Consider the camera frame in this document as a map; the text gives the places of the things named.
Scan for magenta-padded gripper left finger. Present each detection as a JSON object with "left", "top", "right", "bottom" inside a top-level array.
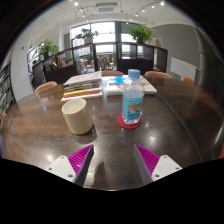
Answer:
[{"left": 46, "top": 143, "right": 95, "bottom": 187}]

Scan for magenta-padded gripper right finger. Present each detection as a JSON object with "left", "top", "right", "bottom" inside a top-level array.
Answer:
[{"left": 133, "top": 143, "right": 184, "bottom": 186}]

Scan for clear blue-capped water bottle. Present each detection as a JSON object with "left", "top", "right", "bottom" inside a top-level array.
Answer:
[{"left": 121, "top": 68, "right": 145, "bottom": 125}]

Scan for cream ceramic cup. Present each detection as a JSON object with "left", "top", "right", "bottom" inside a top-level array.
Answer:
[{"left": 61, "top": 97, "right": 95, "bottom": 136}]

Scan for round red coaster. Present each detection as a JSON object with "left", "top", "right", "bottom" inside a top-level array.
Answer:
[{"left": 116, "top": 112, "right": 142, "bottom": 130}]

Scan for red-spined white book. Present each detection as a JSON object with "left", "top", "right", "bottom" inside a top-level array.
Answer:
[{"left": 61, "top": 91, "right": 104, "bottom": 103}]

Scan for yellow-spined book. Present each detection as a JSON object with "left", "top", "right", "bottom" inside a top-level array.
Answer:
[{"left": 63, "top": 87, "right": 103, "bottom": 97}]

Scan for white-cover book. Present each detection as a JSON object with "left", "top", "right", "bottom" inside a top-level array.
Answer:
[{"left": 63, "top": 70, "right": 103, "bottom": 87}]

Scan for blue and white book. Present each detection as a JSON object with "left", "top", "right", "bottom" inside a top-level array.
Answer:
[{"left": 105, "top": 75, "right": 158, "bottom": 97}]

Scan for dark open shelf unit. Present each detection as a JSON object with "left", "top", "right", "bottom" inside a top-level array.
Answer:
[{"left": 32, "top": 41, "right": 169, "bottom": 88}]

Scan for bushy potted green plant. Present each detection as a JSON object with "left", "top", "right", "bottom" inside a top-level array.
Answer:
[{"left": 38, "top": 39, "right": 60, "bottom": 62}]

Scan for small potted plant white pot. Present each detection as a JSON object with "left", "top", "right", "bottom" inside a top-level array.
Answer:
[{"left": 75, "top": 28, "right": 100, "bottom": 46}]

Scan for large potted plant dark pot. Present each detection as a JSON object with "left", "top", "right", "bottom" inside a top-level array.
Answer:
[{"left": 126, "top": 23, "right": 156, "bottom": 45}]

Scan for ceiling spotlights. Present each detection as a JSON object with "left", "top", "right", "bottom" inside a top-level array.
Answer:
[{"left": 72, "top": 0, "right": 166, "bottom": 18}]

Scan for ceiling air conditioner unit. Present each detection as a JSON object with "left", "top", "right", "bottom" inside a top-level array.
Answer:
[{"left": 94, "top": 1, "right": 120, "bottom": 14}]

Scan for wall bookshelf with books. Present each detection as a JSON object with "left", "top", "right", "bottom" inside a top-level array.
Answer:
[{"left": 0, "top": 61, "right": 16, "bottom": 118}]

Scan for white wall radiator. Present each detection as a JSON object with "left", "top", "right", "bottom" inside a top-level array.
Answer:
[{"left": 169, "top": 57, "right": 199, "bottom": 81}]

